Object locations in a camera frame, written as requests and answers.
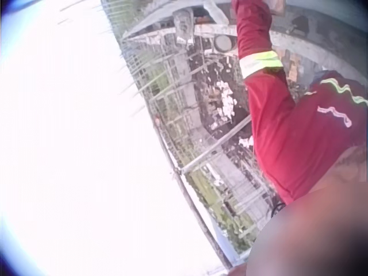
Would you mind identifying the round grey bucket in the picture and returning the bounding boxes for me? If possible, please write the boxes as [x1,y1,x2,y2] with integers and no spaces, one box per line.
[213,34,234,53]

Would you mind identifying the grey concrete column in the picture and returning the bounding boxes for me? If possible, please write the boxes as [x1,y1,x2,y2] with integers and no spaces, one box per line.
[171,7,203,116]

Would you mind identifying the steel rebar lattice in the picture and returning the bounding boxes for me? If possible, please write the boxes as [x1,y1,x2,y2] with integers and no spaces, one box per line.
[100,0,277,254]

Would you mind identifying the grey metal scaffold pipe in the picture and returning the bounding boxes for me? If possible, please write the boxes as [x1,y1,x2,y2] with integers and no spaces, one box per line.
[180,114,253,175]

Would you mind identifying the dark long metal pole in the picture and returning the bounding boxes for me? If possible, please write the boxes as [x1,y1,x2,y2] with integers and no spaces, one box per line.
[154,113,233,270]

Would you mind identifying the grey concrete ledge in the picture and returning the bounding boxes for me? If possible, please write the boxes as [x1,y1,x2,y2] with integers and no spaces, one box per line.
[270,5,368,87]

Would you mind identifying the heap of white rubble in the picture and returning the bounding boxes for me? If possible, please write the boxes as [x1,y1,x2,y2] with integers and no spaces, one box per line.
[210,79,239,122]

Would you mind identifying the black cord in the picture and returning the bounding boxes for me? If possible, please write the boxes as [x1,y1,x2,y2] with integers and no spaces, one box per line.
[270,202,286,217]

